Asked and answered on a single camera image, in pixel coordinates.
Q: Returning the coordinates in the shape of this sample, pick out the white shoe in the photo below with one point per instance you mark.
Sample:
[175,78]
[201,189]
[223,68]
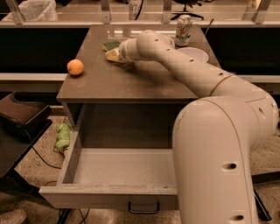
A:
[17,216]

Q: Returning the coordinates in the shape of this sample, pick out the white plastic bag bin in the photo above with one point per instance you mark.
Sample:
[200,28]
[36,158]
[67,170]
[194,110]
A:
[38,10]

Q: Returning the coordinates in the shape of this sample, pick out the orange fruit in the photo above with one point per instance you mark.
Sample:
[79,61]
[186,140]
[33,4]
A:
[75,67]

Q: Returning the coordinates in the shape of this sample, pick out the black drawer handle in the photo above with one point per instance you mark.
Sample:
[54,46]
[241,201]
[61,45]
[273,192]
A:
[143,208]

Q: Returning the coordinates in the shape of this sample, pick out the black office chair base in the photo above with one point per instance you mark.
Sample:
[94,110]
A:
[186,3]

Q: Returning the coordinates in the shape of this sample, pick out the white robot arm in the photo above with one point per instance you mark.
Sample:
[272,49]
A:
[212,136]

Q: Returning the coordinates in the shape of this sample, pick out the soda can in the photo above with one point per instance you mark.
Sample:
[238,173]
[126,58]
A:
[183,34]

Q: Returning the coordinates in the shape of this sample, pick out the green crumpled bag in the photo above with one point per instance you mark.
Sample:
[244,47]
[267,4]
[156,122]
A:
[63,131]

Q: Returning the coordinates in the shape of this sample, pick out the white bowl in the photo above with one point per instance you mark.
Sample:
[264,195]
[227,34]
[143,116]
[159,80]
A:
[195,53]

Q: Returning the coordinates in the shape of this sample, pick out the green and yellow sponge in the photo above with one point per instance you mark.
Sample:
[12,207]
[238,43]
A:
[110,45]

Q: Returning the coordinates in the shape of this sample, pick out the open top drawer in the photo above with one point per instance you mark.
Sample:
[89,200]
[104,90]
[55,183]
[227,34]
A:
[110,178]

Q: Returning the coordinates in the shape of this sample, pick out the black metal stand leg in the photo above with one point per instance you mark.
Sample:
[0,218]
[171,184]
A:
[269,177]

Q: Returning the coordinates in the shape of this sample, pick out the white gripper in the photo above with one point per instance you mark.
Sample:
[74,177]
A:
[123,52]

